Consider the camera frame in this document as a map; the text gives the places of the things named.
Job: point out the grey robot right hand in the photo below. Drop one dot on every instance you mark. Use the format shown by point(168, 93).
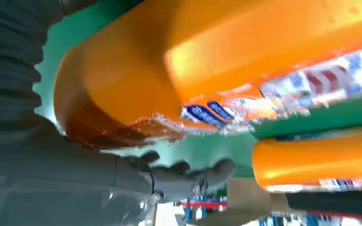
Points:
point(59, 181)

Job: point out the open cardboard box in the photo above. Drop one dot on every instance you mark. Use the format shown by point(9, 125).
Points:
point(249, 199)

